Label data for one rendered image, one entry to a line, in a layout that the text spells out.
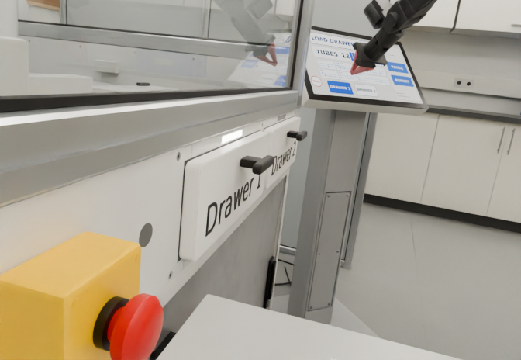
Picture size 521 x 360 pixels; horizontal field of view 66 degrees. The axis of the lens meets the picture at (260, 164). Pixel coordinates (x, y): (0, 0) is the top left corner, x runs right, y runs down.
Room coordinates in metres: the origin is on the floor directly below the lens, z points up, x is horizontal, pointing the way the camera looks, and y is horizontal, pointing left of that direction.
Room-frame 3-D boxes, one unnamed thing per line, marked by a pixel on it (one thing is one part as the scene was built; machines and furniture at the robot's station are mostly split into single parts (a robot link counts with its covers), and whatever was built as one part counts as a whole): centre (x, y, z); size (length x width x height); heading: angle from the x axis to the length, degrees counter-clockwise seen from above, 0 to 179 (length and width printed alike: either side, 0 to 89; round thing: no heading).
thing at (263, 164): (0.53, 0.01, 0.91); 0.07 x 0.04 x 0.01; 166
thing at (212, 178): (0.53, 0.03, 0.87); 0.29 x 0.02 x 0.11; 166
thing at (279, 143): (0.84, -0.04, 0.87); 0.29 x 0.02 x 0.11; 166
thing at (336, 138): (1.45, -0.30, 0.51); 0.50 x 0.45 x 1.02; 28
